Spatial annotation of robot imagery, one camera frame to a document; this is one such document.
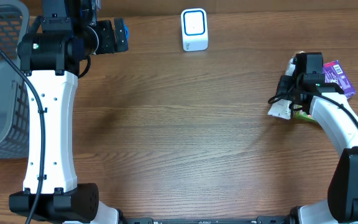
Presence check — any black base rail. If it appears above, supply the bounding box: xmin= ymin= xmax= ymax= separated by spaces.
xmin=119 ymin=215 xmax=296 ymax=224

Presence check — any white tube gold cap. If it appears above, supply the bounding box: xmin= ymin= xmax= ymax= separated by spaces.
xmin=267 ymin=57 xmax=295 ymax=119

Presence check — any grey plastic shopping basket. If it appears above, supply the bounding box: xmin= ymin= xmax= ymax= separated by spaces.
xmin=0 ymin=0 xmax=29 ymax=159

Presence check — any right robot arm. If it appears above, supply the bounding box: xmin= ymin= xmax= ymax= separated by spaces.
xmin=268 ymin=52 xmax=358 ymax=223

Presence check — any red purple liner pack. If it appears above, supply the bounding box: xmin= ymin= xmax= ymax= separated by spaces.
xmin=323 ymin=60 xmax=356 ymax=99

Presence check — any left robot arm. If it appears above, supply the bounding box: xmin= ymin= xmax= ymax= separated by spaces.
xmin=9 ymin=1 xmax=128 ymax=224

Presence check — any white barcode scanner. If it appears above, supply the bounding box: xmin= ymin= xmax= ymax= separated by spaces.
xmin=180 ymin=8 xmax=209 ymax=52

